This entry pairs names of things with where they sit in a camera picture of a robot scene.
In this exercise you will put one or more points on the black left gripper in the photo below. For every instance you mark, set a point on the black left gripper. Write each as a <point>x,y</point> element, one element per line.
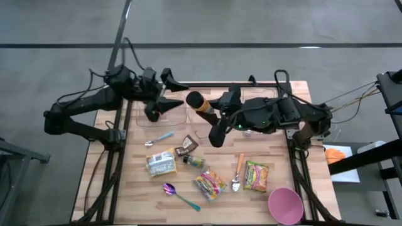
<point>150,86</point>

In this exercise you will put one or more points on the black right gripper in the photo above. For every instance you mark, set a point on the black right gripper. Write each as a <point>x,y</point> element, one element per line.
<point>232,103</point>

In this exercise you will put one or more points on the orange spice bottle black lid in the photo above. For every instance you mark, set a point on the orange spice bottle black lid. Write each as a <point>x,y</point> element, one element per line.
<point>201,103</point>

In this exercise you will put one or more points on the brown seasoning packet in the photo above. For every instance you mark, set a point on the brown seasoning packet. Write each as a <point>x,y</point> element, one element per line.
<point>187,145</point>

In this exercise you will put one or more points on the green spice jar black lid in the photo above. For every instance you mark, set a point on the green spice jar black lid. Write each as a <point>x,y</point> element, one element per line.
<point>194,161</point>

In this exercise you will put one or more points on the yellow ramen noodle packet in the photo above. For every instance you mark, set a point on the yellow ramen noodle packet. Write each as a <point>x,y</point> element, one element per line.
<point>160,163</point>

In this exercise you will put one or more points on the blue edged ramen packet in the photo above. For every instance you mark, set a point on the blue edged ramen packet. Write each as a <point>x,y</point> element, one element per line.
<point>209,184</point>

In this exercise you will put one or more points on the green lime chili ramen packet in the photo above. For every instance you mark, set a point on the green lime chili ramen packet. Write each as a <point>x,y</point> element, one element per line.
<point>256,176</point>

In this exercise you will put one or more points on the iridescent purple spoon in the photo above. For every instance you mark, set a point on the iridescent purple spoon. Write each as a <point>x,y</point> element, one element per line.
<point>169,189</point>

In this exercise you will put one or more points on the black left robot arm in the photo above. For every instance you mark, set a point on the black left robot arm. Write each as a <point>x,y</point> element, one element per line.
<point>84,100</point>

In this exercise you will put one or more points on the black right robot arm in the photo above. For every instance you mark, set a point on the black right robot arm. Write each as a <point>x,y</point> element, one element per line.
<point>282,114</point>

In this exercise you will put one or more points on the clear plastic ramen bin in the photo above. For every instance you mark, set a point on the clear plastic ramen bin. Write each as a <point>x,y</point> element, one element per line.
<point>198,128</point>

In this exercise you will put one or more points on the clear plastic spice bin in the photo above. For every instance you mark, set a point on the clear plastic spice bin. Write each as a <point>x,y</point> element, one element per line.
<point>176,119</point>

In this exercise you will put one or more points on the clear plastic cutlery bin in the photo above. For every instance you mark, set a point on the clear plastic cutlery bin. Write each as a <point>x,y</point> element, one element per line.
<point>260,91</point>

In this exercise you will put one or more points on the pink bowl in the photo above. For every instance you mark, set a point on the pink bowl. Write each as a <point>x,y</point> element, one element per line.
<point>285,205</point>

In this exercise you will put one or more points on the orange cloth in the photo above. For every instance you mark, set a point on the orange cloth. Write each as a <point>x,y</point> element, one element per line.
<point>334,156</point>

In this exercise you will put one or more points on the white paper sheet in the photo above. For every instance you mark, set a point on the white paper sheet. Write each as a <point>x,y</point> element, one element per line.
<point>345,174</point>

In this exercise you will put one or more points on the black equipment stand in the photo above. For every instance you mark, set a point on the black equipment stand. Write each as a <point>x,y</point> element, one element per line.
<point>361,158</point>

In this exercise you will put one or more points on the white plastic container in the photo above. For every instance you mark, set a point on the white plastic container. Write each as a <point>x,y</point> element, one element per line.
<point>372,147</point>

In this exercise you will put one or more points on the dark grey metal rack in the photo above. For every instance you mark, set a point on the dark grey metal rack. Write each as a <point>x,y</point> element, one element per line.
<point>19,153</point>

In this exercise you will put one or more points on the small black floor object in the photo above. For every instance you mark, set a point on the small black floor object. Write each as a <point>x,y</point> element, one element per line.
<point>382,214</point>

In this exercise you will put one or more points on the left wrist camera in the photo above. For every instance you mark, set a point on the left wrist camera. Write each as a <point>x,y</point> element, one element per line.
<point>153,113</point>

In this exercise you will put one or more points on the black aluminium table frame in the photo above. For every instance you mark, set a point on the black aluminium table frame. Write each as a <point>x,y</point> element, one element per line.
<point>216,84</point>

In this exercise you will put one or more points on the grey metal corner bracket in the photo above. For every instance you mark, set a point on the grey metal corner bracket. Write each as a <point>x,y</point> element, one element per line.
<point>291,134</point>

